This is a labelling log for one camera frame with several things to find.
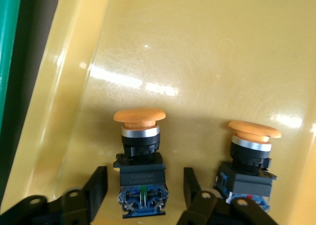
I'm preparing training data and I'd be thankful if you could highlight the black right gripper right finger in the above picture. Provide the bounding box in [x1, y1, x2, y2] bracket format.
[176, 167, 279, 225]

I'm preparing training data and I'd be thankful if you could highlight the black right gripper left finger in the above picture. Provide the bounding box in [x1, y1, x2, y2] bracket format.
[0, 165, 109, 225]

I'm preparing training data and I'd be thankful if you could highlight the yellow mushroom push button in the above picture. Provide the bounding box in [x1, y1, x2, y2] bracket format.
[213, 120, 282, 213]
[113, 108, 170, 219]

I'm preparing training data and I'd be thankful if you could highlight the yellow plastic tray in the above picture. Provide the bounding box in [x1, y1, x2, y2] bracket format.
[0, 0, 316, 225]

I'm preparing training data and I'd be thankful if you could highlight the green plastic tray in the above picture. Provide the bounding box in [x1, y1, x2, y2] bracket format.
[0, 0, 23, 112]

